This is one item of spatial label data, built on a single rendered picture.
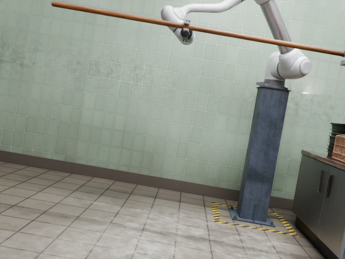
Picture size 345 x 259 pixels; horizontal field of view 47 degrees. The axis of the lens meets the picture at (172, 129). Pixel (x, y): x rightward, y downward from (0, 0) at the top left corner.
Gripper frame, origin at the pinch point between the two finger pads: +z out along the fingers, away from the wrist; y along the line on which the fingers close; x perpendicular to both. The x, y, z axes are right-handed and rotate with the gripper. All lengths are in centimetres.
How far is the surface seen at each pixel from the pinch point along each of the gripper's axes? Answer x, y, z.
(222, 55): -30, -4, -121
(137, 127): 33, 72, -121
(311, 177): -101, 78, -39
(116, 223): 21, 122, -1
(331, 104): -132, 22, -121
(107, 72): 68, 28, -121
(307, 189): -101, 87, -43
